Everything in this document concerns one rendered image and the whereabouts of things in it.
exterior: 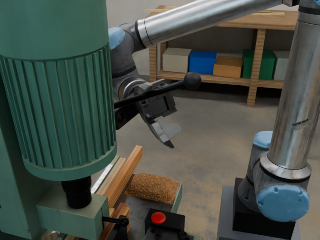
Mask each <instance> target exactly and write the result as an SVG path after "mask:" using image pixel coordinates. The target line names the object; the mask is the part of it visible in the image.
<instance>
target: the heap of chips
mask: <svg viewBox="0 0 320 240"><path fill-rule="evenodd" d="M179 184H180V183H178V182H174V181H173V180H172V179H170V178H167V177H163V176H159V175H153V174H147V173H139V174H135V175H134V176H133V178H132V180H131V182H130V183H129V185H128V187H127V188H126V190H125V192H124V194H126V195H130V196H135V197H139V198H144V199H149V200H155V201H159V202H164V203H168V204H172V203H173V200H174V197H175V195H176V192H177V189H178V186H179Z"/></svg>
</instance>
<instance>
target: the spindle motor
mask: <svg viewBox="0 0 320 240"><path fill-rule="evenodd" d="M0 71H1V75H2V79H3V83H4V87H5V91H6V94H7V98H8V102H9V106H10V111H11V114H12V118H13V122H14V126H15V130H16V133H17V137H18V141H19V145H20V150H21V154H22V158H23V162H24V166H25V168H26V169H27V171H28V172H30V173H31V174H32V175H34V176H36V177H38V178H41V179H44V180H51V181H68V180H76V179H81V178H84V177H87V176H90V175H92V174H95V173H97V172H99V171H100V170H102V169H104V168H105V167H107V166H108V165H109V164H110V163H111V162H112V161H113V159H114V158H115V156H116V154H117V149H118V148H117V137H116V124H115V112H114V99H113V87H112V75H111V62H110V45H109V31H108V19H107V7H106V0H0Z"/></svg>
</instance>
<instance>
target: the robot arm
mask: <svg viewBox="0 0 320 240"><path fill-rule="evenodd" d="M281 4H284V5H286V6H288V7H293V6H296V5H299V8H298V18H297V23H296V27H295V31H294V36H293V41H292V45H291V49H290V55H289V60H288V65H287V69H286V73H285V78H284V83H283V87H282V91H281V96H280V101H279V106H278V111H277V115H276V119H275V124H274V129H273V131H261V132H259V133H257V134H256V135H255V137H254V141H253V144H252V149H251V154H250V160H249V164H248V169H247V174H246V177H245V178H244V179H243V180H242V182H241V183H240V185H239V187H238V197H239V199H240V201H241V202H242V203H243V204H244V205H245V206H246V207H248V208H249V209H251V210H253V211H255V212H258V213H262V214H263V215H264V216H265V217H267V218H269V219H271V220H274V221H279V222H289V221H290V220H292V221H294V220H297V219H300V218H301V217H303V216H304V215H305V214H306V213H307V212H308V210H309V208H310V197H309V195H308V193H307V186H308V183H309V180H310V176H311V172H312V168H311V165H310V164H309V163H308V162H307V159H308V156H309V152H310V149H311V145H312V142H313V138H314V134H315V131H316V127H317V124H318V121H319V117H320V0H196V1H193V2H191V3H188V4H185V5H182V6H179V7H176V8H173V9H171V10H168V11H165V12H162V13H159V14H156V15H153V16H151V17H148V18H145V19H142V20H137V21H134V22H131V23H124V24H121V25H120V26H118V27H113V28H110V29H108V31H109V45H110V62H111V75H112V87H113V97H114V98H115V99H116V100H117V101H120V100H124V99H127V98H130V97H133V96H136V95H139V94H142V93H146V92H148V91H151V90H154V89H157V88H160V87H163V86H166V85H168V84H167V83H164V81H165V80H164V79H161V80H157V81H154V82H151V83H149V82H147V81H145V80H143V79H141V78H140V76H139V74H138V71H137V68H136V65H135V62H134V60H133V57H132V54H133V53H134V52H137V51H140V50H143V49H146V48H149V47H150V46H153V45H156V44H159V43H163V42H166V41H169V40H172V39H175V38H178V37H181V36H184V35H188V34H191V33H194V32H197V31H200V30H203V29H206V28H209V27H213V26H216V25H219V24H222V23H225V22H228V21H231V20H234V19H238V18H241V17H244V16H247V15H250V14H253V13H256V12H259V11H262V10H266V9H269V8H272V7H275V6H278V5H281ZM163 84H164V85H163ZM159 85H160V86H159ZM175 106H176V105H175V102H174V99H173V96H172V95H171V93H170V92H167V93H163V94H161V95H158V96H155V97H151V98H148V99H145V100H141V101H138V102H135V103H133V104H129V105H126V106H123V107H120V108H117V109H114V112H115V124H116V130H119V129H120V128H121V127H123V126H124V125H125V124H126V123H128V122H129V121H130V120H131V119H133V118H134V117H135V116H136V115H137V114H140V116H141V118H142V119H143V120H144V122H145V123H146V124H147V125H148V127H149V129H150V130H151V132H152V133H153V134H154V136H155V137H156V138H157V139H158V140H159V141H160V142H161V143H162V144H164V145H165V146H167V147H169V148H171V149H173V148H174V146H173V144H172V143H171V141H170V140H171V139H172V138H173V137H174V136H176V135H177V134H178V133H179V132H180V131H181V127H180V125H178V124H168V123H167V122H166V121H165V120H164V119H158V120H157V121H156V122H155V120H154V119H155V118H158V117H160V116H163V117H166V116H168V115H170V114H172V113H174V112H176V111H177V109H176V108H175Z"/></svg>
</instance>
